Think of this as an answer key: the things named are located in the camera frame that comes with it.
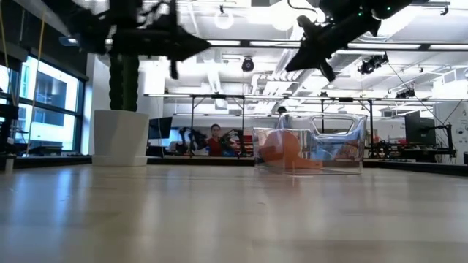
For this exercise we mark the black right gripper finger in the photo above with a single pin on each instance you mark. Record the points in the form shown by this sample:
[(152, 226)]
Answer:
[(306, 53), (311, 62)]

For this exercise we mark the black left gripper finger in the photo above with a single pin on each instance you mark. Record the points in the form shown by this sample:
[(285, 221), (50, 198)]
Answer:
[(188, 41), (186, 52)]

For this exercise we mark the orange measuring cup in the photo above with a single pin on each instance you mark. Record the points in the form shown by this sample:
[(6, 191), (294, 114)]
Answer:
[(281, 146)]

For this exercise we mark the clear plastic basket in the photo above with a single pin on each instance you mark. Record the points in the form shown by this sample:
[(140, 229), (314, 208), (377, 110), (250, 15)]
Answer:
[(351, 164)]

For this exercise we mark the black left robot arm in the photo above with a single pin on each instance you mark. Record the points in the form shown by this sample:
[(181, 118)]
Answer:
[(84, 22)]

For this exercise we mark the overhead beam with strip lights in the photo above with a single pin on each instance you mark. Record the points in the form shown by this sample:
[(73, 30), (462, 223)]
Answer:
[(384, 46)]

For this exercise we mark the green cactus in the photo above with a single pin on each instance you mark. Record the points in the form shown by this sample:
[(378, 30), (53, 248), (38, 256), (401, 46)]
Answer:
[(124, 87)]

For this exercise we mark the person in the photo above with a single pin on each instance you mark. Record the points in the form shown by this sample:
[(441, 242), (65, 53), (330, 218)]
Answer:
[(281, 110), (215, 146)]

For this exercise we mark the black computer monitor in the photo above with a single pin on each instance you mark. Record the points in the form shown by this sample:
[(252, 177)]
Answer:
[(420, 131), (161, 128)]

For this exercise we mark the white hexagonal plant pot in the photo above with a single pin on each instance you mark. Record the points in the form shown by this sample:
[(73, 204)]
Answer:
[(120, 139)]

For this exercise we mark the large window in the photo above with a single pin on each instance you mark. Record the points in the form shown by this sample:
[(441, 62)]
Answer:
[(51, 91)]

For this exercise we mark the black ceiling camera cluster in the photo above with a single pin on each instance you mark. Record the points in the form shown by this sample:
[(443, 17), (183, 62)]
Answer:
[(371, 65)]

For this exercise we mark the black overhead camera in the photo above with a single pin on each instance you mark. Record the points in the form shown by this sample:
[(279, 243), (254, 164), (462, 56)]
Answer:
[(248, 65)]

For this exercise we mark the black aluminium table frame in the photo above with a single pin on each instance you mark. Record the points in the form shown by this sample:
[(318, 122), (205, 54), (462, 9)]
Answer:
[(402, 166)]

